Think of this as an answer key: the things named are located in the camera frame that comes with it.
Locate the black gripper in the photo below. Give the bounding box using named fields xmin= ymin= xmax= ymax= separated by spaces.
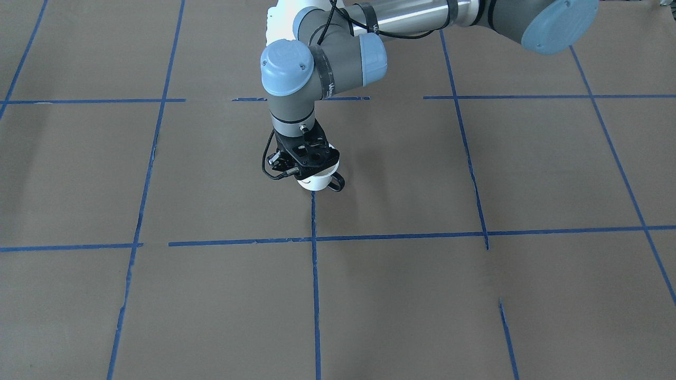
xmin=274 ymin=120 xmax=340 ymax=180

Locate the white smiley mug black handle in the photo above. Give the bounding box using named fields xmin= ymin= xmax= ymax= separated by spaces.
xmin=294 ymin=142 xmax=345 ymax=192

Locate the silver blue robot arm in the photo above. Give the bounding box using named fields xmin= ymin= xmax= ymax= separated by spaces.
xmin=260 ymin=1 xmax=599 ymax=190

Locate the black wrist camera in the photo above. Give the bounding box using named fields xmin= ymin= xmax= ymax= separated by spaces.
xmin=261 ymin=129 xmax=301 ymax=181

